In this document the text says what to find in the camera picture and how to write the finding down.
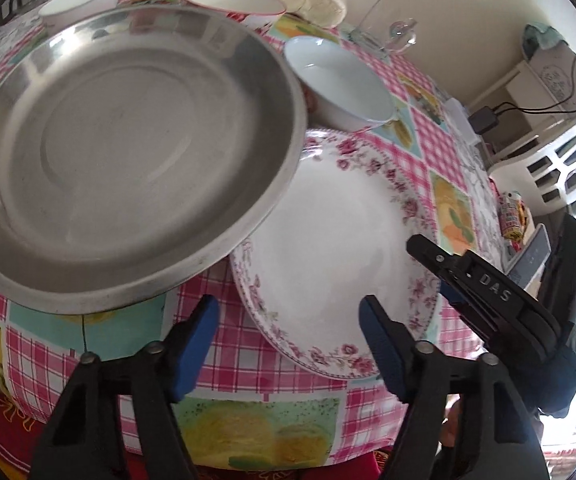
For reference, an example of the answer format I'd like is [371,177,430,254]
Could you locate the large stainless steel plate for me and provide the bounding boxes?
[0,2,309,317]

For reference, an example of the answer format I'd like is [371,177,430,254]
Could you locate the glass jug with black handle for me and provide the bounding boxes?
[0,0,44,27]

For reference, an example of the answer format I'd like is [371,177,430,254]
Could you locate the white patterned box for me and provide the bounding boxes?
[527,42,576,112]

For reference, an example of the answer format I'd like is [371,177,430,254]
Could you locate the pink checkered fruit print tablecloth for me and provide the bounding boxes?
[0,0,506,466]

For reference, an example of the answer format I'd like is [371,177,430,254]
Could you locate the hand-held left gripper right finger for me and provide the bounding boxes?
[358,294,551,480]

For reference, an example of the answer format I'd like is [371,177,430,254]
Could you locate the red and yellow snack packet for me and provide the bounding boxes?
[498,191,528,253]

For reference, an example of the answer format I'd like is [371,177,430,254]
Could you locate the grey blue flat device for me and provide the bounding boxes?
[507,224,552,286]

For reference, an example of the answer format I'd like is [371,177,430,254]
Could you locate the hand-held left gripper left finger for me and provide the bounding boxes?
[28,294,220,480]

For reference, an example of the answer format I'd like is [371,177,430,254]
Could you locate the white plastic lattice basket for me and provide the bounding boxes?
[488,112,576,221]

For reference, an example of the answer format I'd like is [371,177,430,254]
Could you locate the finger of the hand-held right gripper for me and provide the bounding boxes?
[407,234,561,346]
[440,281,544,361]

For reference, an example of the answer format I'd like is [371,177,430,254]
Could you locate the black cable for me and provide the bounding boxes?
[493,54,576,117]

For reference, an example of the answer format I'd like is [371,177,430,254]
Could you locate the black power adapter with cable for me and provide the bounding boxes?
[468,57,576,161]

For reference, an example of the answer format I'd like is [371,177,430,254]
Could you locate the round white bowl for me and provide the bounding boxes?
[283,36,398,132]

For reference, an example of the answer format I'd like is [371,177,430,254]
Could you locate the pink floral white plate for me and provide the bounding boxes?
[229,128,441,380]

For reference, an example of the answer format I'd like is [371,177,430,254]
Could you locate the teal cloth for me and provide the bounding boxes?
[522,21,566,56]

